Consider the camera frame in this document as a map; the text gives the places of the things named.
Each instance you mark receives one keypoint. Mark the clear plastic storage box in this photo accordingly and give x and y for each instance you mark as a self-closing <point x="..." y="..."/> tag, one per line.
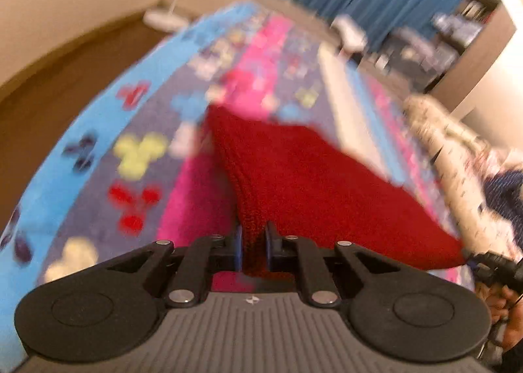
<point x="412" y="44"/>

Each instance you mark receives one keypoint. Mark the person's right hand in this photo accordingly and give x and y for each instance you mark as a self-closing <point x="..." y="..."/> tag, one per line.
<point x="508" y="309"/>

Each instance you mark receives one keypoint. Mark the cream patterned pillow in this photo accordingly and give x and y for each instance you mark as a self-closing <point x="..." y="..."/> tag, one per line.
<point x="445" y="140"/>

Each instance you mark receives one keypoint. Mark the wooden shelf unit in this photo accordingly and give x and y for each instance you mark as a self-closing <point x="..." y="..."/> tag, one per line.
<point x="470" y="26"/>

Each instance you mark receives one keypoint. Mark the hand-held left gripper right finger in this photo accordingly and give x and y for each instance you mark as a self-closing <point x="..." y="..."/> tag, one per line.
<point x="268" y="243"/>

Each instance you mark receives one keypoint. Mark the floral striped blanket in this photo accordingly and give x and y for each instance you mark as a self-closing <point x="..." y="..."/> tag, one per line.
<point x="81" y="177"/>

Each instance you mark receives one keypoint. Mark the red knitted sweater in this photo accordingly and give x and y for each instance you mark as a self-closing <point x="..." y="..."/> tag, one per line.
<point x="310" y="177"/>

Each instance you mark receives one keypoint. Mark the white clothes pile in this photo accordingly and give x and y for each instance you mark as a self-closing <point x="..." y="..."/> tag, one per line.
<point x="349" y="30"/>

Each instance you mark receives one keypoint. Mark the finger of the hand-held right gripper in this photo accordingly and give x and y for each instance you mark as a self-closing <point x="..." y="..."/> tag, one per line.
<point x="490" y="262"/>

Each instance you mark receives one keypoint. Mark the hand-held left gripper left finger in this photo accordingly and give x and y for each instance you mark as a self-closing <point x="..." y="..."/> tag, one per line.
<point x="238" y="246"/>

